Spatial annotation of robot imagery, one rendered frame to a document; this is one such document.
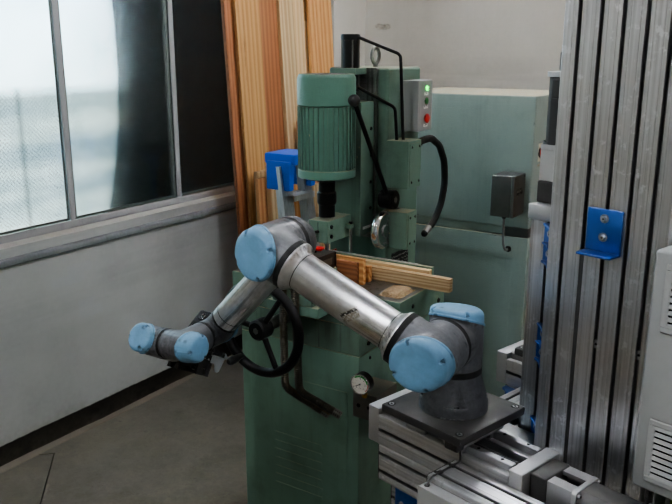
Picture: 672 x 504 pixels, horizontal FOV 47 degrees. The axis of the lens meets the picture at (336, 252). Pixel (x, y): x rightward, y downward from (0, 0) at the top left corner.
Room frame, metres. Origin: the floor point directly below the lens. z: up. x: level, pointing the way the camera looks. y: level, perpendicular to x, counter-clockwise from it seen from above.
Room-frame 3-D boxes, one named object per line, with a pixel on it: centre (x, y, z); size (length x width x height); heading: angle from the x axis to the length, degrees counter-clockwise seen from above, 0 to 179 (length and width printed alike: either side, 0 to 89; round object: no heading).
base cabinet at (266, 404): (2.45, -0.04, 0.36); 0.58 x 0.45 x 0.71; 147
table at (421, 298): (2.24, 0.04, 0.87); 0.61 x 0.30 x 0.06; 57
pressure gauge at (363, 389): (2.03, -0.08, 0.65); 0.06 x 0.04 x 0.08; 57
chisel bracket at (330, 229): (2.37, 0.02, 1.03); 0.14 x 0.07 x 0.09; 147
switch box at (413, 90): (2.55, -0.26, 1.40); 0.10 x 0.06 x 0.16; 147
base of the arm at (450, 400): (1.56, -0.26, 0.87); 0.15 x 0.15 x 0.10
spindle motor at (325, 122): (2.35, 0.03, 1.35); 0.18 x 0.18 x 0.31
